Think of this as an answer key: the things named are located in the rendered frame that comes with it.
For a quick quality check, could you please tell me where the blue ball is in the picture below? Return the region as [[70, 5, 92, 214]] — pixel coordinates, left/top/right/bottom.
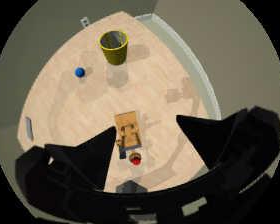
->
[[75, 68, 85, 77]]

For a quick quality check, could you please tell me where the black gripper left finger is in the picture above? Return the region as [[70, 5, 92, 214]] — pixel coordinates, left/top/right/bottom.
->
[[44, 125, 117, 192]]

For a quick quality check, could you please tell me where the yellow mug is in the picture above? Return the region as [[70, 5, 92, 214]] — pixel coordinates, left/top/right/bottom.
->
[[99, 30, 128, 67]]

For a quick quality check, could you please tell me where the red ball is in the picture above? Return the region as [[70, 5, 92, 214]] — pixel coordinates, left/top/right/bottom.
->
[[132, 156, 140, 165]]

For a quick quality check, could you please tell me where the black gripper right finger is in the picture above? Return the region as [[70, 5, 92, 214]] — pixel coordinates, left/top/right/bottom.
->
[[176, 108, 248, 171]]

